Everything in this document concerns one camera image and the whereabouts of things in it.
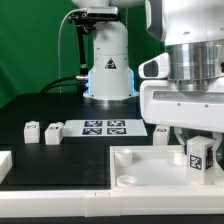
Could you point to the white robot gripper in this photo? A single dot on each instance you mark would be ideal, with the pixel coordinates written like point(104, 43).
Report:
point(161, 103)

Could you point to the white sheet with markers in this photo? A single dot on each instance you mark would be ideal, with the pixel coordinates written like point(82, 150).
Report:
point(104, 128)

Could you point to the white left fence piece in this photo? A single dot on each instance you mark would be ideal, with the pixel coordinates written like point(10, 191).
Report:
point(5, 164)

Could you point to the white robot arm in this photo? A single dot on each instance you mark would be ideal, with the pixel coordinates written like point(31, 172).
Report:
point(182, 87)

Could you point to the white front fence rail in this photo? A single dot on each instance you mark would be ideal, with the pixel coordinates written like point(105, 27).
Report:
point(116, 202)

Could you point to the black camera on stand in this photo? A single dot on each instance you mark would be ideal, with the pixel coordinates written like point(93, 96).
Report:
point(85, 21)

